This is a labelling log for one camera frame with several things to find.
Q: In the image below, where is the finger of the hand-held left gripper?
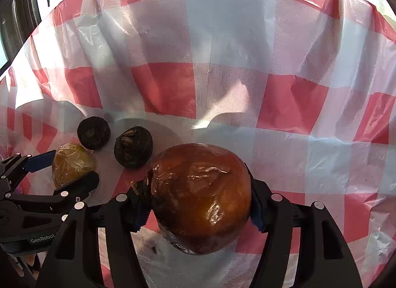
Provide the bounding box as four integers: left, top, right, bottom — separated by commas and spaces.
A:
0, 151, 56, 197
4, 171, 100, 214

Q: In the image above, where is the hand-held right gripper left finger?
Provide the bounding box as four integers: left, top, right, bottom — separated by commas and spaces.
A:
36, 187, 152, 288

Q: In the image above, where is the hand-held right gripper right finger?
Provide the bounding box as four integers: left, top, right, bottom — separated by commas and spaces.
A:
246, 166, 363, 288

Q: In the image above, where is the plastic-wrapped green fruit half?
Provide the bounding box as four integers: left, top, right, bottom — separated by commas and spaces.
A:
51, 142, 96, 189

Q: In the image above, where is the dark red pomegranate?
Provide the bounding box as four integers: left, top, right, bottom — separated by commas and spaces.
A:
131, 143, 252, 256

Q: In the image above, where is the dark water chestnut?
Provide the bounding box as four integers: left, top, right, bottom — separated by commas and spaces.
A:
77, 116, 111, 151
113, 126, 153, 169

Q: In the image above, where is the red white checked plastic tablecloth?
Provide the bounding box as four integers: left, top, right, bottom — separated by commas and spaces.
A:
0, 0, 396, 288

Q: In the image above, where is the dark window frame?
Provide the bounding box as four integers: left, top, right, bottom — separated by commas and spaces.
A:
0, 0, 81, 75

